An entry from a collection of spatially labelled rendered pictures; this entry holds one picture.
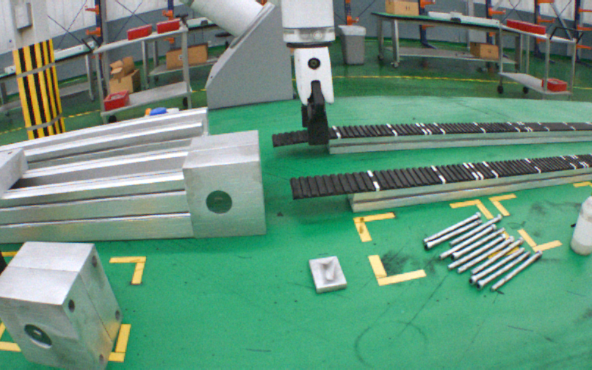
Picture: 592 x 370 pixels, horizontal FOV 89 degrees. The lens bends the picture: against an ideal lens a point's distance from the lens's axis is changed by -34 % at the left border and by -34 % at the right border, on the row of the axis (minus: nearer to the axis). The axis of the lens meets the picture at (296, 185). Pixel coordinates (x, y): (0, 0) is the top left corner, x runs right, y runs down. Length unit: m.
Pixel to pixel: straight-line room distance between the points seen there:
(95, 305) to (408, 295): 0.31
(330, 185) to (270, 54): 0.54
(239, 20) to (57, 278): 0.89
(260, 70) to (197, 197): 0.58
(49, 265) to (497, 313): 0.44
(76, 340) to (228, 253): 0.25
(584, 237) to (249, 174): 0.44
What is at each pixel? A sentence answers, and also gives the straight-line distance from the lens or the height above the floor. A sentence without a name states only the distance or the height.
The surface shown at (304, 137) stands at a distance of 0.72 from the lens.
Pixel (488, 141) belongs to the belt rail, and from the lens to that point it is 0.84.
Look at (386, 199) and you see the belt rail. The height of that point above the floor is 0.79.
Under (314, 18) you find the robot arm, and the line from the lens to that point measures 0.65.
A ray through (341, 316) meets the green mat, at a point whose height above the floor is 0.78.
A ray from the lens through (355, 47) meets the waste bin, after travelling 5.66.
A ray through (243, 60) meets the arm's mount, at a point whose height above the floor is 0.90.
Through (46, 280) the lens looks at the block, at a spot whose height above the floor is 0.87.
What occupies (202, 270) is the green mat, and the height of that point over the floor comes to 0.78.
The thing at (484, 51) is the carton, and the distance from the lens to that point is 6.49.
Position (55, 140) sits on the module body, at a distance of 0.86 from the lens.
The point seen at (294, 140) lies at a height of 0.81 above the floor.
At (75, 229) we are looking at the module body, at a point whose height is 0.80.
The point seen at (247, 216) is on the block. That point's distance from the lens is 0.51.
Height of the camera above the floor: 1.06
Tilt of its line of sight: 27 degrees down
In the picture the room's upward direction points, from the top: 3 degrees counter-clockwise
